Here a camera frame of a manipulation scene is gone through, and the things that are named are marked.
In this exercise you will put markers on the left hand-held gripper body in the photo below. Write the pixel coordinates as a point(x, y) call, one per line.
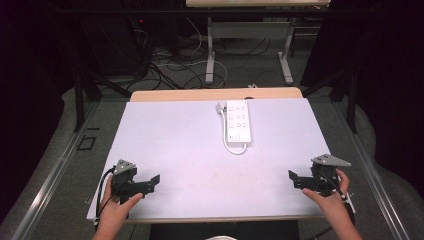
point(124, 178)

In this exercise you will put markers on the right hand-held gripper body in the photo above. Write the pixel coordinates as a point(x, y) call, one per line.
point(325, 173)

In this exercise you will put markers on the person's right hand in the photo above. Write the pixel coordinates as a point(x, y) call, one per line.
point(330, 200)

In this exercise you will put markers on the person's left hand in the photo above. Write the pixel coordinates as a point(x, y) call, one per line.
point(115, 210)

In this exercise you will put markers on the white table mat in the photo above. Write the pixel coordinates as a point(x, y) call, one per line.
point(186, 166)

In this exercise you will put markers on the white power strip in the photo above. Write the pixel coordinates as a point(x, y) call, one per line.
point(238, 121)

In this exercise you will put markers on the black metal stand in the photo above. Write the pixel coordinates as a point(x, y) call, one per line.
point(81, 96)
point(350, 96)

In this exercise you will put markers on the person's dark clothing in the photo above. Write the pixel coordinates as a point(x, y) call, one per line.
point(223, 230)

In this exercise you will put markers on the wooden table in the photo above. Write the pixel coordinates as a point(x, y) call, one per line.
point(186, 94)

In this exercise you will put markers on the white power plug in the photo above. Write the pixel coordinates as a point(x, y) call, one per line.
point(220, 107)

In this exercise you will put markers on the black computer tower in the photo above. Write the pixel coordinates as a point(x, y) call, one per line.
point(116, 36)

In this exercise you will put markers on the white-framed desk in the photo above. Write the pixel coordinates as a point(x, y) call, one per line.
point(248, 31)

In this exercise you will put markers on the metal floor rail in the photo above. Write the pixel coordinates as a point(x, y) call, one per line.
point(373, 180)
point(46, 183)

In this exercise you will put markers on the black floor socket frame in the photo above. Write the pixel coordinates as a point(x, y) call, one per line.
point(87, 143)

